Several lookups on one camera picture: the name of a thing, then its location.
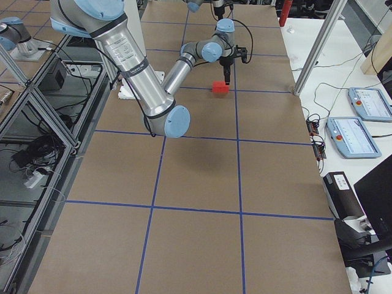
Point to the aluminium frame rail structure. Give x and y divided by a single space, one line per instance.
46 125

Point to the blue teach pendant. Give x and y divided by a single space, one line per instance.
352 138
370 104

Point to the black computer monitor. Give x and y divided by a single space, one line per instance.
374 193

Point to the aluminium frame post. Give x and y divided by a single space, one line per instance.
320 41

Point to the red cube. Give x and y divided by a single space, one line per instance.
219 87

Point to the red fire extinguisher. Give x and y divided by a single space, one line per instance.
285 12

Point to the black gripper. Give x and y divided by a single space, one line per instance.
226 62
217 3

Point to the far blue teach pendant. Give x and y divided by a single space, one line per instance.
370 104

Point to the small orange circuit board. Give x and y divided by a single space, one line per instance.
313 127

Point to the black cardboard box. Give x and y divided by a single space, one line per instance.
341 198

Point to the near blue teach pendant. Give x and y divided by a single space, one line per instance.
352 138

